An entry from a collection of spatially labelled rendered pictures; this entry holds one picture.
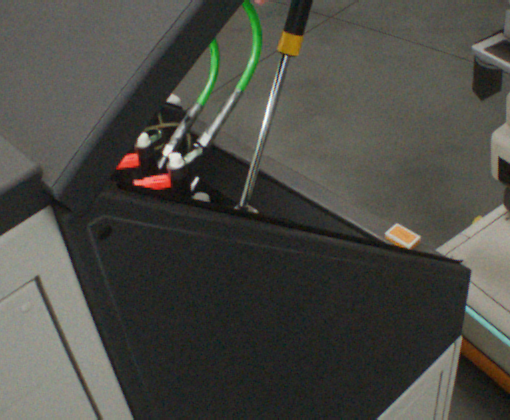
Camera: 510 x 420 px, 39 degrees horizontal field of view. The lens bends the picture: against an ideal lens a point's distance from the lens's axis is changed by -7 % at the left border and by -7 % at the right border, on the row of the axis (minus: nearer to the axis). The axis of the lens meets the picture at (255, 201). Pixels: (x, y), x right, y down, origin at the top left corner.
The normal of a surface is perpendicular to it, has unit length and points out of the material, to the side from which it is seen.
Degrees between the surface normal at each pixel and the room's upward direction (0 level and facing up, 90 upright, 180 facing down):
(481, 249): 0
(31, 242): 90
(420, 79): 0
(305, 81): 0
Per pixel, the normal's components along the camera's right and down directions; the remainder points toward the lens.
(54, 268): 0.68, 0.42
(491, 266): -0.10, -0.76
